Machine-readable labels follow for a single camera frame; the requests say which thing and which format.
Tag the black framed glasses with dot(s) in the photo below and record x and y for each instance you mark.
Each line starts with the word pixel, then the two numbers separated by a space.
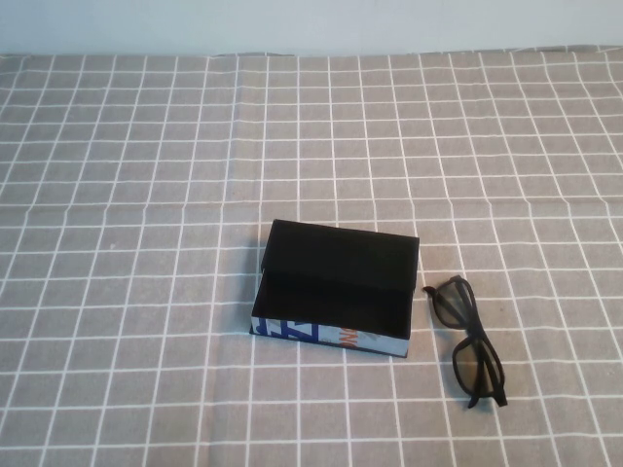
pixel 466 333

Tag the black printed glasses case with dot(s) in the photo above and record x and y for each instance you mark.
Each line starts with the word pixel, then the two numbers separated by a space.
pixel 340 255

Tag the grey checked tablecloth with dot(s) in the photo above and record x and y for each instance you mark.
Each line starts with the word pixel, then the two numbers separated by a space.
pixel 121 243

